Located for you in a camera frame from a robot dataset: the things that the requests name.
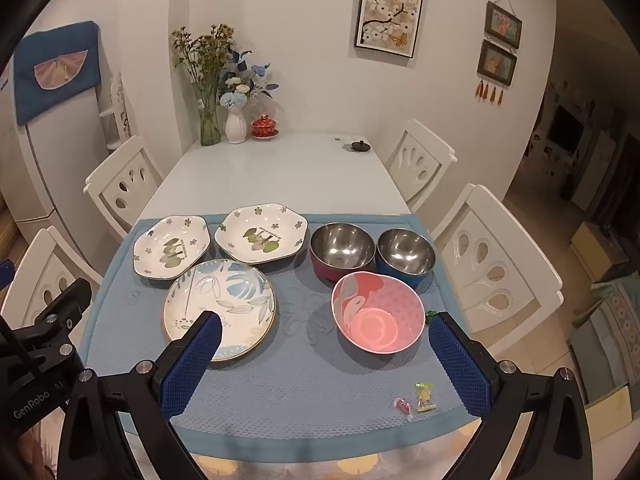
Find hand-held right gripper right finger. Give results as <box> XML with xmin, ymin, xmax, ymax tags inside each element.
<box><xmin>427</xmin><ymin>311</ymin><xmax>593</xmax><ymax>480</ymax></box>

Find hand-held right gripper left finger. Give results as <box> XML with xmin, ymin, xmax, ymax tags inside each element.
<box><xmin>59</xmin><ymin>310</ymin><xmax>223</xmax><ymax>480</ymax></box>

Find round leaf-print plate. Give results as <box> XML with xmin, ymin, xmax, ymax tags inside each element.
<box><xmin>162</xmin><ymin>259</ymin><xmax>277</xmax><ymax>363</ymax></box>

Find pink cartoon bowl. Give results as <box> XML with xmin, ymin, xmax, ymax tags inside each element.
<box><xmin>331</xmin><ymin>271</ymin><xmax>426</xmax><ymax>356</ymax></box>

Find hexagonal floral plate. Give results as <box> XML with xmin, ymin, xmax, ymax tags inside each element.
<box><xmin>132</xmin><ymin>215</ymin><xmax>212</xmax><ymax>281</ymax></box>
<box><xmin>214</xmin><ymin>203</ymin><xmax>308</xmax><ymax>266</ymax></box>

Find white dining chair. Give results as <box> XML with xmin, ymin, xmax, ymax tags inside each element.
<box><xmin>385</xmin><ymin>119</ymin><xmax>457</xmax><ymax>213</ymax></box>
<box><xmin>431</xmin><ymin>183</ymin><xmax>565</xmax><ymax>356</ymax></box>
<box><xmin>83</xmin><ymin>135</ymin><xmax>168</xmax><ymax>241</ymax></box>
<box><xmin>0</xmin><ymin>226</ymin><xmax>106</xmax><ymax>356</ymax></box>

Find yellow-green wrapped candy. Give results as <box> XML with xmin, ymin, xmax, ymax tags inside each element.
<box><xmin>414</xmin><ymin>381</ymin><xmax>439</xmax><ymax>414</ymax></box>

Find blue textured table mat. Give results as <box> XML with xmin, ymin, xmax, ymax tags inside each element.
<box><xmin>79</xmin><ymin>212</ymin><xmax>496</xmax><ymax>456</ymax></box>

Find blue steel bowl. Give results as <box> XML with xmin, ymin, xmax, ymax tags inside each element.
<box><xmin>376</xmin><ymin>228</ymin><xmax>437</xmax><ymax>291</ymax></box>

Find white refrigerator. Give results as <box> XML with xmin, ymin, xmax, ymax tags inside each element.
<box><xmin>0</xmin><ymin>35</ymin><xmax>136</xmax><ymax>271</ymax></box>

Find patterned sofa cover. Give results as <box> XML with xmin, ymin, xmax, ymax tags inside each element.
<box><xmin>570</xmin><ymin>272</ymin><xmax>640</xmax><ymax>401</ymax></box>

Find yellow box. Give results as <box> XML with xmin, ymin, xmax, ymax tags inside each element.
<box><xmin>582</xmin><ymin>385</ymin><xmax>636</xmax><ymax>461</ymax></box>

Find red steel bowl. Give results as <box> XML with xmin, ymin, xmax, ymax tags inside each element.
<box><xmin>309</xmin><ymin>222</ymin><xmax>377</xmax><ymax>285</ymax></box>

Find yellow wooden cabinet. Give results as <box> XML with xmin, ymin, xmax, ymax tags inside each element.
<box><xmin>570</xmin><ymin>221</ymin><xmax>630</xmax><ymax>282</ymax></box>

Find white corner shelf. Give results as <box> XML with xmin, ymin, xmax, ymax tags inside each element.
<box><xmin>97</xmin><ymin>72</ymin><xmax>133</xmax><ymax>151</ymax></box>

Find blue refrigerator cover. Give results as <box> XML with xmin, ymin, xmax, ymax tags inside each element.
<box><xmin>12</xmin><ymin>21</ymin><xmax>103</xmax><ymax>127</ymax></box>

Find red lidded teacup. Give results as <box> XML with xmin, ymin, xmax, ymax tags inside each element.
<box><xmin>251</xmin><ymin>115</ymin><xmax>280</xmax><ymax>139</ymax></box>

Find hanging orange tassels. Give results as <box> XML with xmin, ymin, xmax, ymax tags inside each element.
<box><xmin>475</xmin><ymin>79</ymin><xmax>505</xmax><ymax>106</ymax></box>

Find dried flower bunch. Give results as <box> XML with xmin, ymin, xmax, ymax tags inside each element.
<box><xmin>171</xmin><ymin>23</ymin><xmax>236</xmax><ymax>111</ymax></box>

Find blue artificial flowers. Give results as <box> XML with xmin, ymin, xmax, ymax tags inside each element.
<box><xmin>218</xmin><ymin>45</ymin><xmax>279</xmax><ymax>111</ymax></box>

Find small framed picture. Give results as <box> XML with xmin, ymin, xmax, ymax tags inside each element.
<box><xmin>476</xmin><ymin>40</ymin><xmax>518</xmax><ymax>87</ymax></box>
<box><xmin>485</xmin><ymin>1</ymin><xmax>523</xmax><ymax>50</ymax></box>

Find tall floral wall painting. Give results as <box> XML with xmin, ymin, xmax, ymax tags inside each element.
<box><xmin>354</xmin><ymin>0</ymin><xmax>429</xmax><ymax>59</ymax></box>

